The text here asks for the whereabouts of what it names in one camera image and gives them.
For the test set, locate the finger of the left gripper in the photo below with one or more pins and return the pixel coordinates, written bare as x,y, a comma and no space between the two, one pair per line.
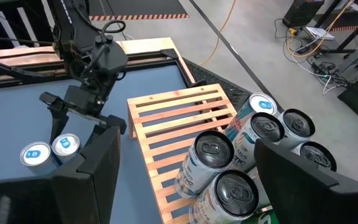
57,124
99,130

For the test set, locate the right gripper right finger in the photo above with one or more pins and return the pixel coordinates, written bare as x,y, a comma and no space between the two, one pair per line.
306,202

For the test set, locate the slim can white blue lid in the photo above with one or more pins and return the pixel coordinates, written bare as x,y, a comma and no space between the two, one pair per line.
261,104
35,154
65,144

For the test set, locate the black slatted rack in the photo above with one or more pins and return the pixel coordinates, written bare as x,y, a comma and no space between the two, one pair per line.
30,18

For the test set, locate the black case green light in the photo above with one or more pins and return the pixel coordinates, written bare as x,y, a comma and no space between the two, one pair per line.
357,99

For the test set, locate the black mesh case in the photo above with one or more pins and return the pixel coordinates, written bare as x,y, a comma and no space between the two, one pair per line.
204,74

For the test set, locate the wooden slatted shelf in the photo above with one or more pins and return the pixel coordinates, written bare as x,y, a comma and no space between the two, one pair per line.
166,124

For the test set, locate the white Celsius can blue band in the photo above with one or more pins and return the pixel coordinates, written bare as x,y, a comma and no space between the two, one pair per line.
298,123
214,149
267,127

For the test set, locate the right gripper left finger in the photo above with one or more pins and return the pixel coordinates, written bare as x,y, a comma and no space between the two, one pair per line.
57,202

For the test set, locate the green Sprite can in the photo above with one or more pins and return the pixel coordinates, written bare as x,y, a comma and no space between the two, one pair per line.
264,217

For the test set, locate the black computer tower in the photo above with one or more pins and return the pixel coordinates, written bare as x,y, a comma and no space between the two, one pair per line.
301,12

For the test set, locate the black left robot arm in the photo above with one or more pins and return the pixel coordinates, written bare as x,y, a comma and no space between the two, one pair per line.
73,31

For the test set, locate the black aluminium table frame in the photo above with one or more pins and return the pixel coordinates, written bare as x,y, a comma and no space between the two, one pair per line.
151,58

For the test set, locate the black power strip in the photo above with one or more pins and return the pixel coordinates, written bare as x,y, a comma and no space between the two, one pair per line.
322,67

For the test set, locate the orange black striped mat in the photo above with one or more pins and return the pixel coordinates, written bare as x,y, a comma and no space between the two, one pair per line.
135,7

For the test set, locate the white Celsius can yellow band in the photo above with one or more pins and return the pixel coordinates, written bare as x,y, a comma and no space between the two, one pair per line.
319,155
236,193

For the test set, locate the white power adapter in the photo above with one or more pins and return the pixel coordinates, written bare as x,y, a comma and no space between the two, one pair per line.
319,32

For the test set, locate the black desk frame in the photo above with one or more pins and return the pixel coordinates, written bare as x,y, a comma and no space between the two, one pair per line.
357,31

